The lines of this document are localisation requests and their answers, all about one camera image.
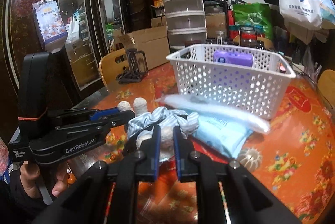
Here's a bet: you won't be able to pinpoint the white ridged soft ball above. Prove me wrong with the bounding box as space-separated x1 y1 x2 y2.
237 147 262 172

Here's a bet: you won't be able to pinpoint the plush doll striped clothes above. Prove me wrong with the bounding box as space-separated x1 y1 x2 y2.
117 97 199 163

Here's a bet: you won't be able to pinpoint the light blue soft pack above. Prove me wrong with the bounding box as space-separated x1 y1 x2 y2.
191 112 252 158

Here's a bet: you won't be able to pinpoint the clear plastic bag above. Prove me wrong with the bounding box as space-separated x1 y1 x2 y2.
156 94 270 134

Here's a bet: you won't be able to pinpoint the white perforated plastic basket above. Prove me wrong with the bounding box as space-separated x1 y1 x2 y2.
167 44 296 120

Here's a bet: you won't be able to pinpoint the purple tissue pack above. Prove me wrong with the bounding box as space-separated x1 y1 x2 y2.
213 50 254 67

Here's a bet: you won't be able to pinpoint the person left hand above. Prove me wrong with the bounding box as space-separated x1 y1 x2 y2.
19 160 70 200

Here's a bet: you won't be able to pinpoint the left wooden chair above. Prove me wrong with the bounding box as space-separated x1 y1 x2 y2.
99 48 129 91

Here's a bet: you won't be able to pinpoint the wooden chair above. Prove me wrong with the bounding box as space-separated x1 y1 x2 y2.
99 48 129 91
317 69 335 109

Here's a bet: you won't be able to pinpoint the red floral tablecloth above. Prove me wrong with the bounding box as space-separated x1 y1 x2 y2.
69 63 334 223

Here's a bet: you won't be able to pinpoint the black phone stand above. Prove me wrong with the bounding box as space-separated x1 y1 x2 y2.
116 49 149 84

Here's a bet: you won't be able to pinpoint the cardboard box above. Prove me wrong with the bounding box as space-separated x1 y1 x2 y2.
115 26 170 70

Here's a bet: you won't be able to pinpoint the right wooden chair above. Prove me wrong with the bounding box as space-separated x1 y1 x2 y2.
317 69 335 109

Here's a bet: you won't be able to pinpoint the white plastic drawer tower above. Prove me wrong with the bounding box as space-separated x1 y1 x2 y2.
162 0 207 49

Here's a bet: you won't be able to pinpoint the glass pickle jar red lid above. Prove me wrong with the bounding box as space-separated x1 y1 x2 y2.
240 26 258 48

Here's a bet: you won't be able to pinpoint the green shopping bag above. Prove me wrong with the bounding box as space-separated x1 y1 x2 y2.
232 3 273 40

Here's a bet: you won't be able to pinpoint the light blue tote bag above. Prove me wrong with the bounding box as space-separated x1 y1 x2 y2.
318 0 334 29

